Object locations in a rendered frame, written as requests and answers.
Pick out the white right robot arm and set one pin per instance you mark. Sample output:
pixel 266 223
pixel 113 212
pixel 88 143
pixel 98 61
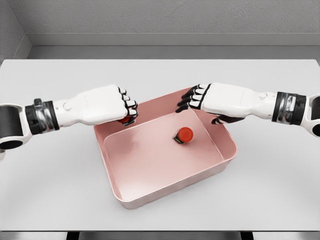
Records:
pixel 282 107

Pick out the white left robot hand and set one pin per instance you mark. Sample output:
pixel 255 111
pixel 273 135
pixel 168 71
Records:
pixel 105 105

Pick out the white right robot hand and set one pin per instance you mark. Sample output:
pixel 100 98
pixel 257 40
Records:
pixel 225 102

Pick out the pink rectangular basket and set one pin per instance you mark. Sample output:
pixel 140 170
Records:
pixel 165 155

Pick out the red industrial push-button switch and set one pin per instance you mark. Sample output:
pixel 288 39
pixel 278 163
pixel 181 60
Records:
pixel 184 135
pixel 124 120

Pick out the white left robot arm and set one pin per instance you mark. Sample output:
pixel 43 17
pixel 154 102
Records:
pixel 37 120

